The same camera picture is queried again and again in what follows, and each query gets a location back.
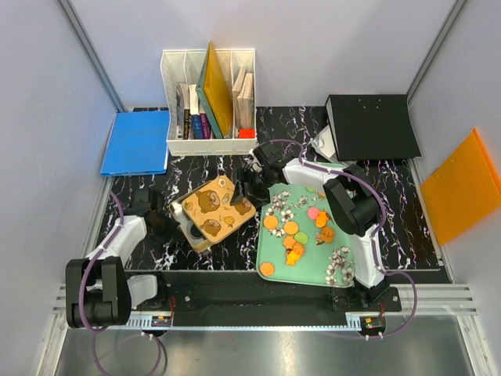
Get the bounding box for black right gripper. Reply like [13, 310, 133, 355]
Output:
[230, 167, 274, 211]

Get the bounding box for bear print tin lid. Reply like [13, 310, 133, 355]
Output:
[182, 175, 256, 244]

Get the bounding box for black sandwich cookie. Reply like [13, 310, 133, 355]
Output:
[189, 227, 204, 239]

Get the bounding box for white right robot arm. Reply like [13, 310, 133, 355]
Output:
[231, 139, 389, 311]

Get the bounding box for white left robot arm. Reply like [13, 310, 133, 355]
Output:
[65, 188, 205, 333]

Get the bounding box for gold cookie tin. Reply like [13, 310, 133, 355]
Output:
[169, 200, 214, 254]

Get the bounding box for dotted orange biscuit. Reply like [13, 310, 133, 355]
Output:
[263, 215, 279, 230]

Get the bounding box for red small box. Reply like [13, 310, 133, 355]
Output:
[238, 128, 255, 139]

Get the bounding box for blue folder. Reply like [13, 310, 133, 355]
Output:
[100, 110, 170, 176]

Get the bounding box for pink macaron cookie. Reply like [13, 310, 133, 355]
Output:
[307, 207, 319, 219]

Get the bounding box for green sandwich cookie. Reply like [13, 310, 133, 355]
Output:
[294, 232, 308, 245]

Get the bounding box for mint green floral tray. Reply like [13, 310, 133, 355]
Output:
[257, 184, 355, 288]

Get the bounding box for round orange cookie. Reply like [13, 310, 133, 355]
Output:
[259, 262, 275, 277]

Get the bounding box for dark books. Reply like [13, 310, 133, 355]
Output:
[175, 82, 211, 140]

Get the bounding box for orange star cookie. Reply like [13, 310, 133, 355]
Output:
[286, 251, 301, 266]

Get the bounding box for orange fish shaped cookie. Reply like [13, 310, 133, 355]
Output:
[315, 211, 329, 228]

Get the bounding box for orange flower swirl cookie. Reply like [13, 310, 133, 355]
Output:
[317, 226, 336, 244]

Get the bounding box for clear plastic bag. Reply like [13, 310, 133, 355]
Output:
[311, 125, 342, 164]

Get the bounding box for beige books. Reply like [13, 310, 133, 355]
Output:
[232, 67, 254, 129]

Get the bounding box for white file organizer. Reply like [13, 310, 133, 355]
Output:
[160, 49, 258, 157]

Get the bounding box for yellow green folder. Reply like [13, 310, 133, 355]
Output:
[196, 42, 233, 139]

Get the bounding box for black binder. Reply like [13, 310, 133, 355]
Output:
[326, 94, 422, 161]

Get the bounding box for orange plastic folder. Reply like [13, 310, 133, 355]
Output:
[420, 128, 500, 245]

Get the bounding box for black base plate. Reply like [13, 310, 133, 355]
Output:
[136, 271, 402, 330]

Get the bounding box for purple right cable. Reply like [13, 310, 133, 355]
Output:
[250, 138, 417, 339]

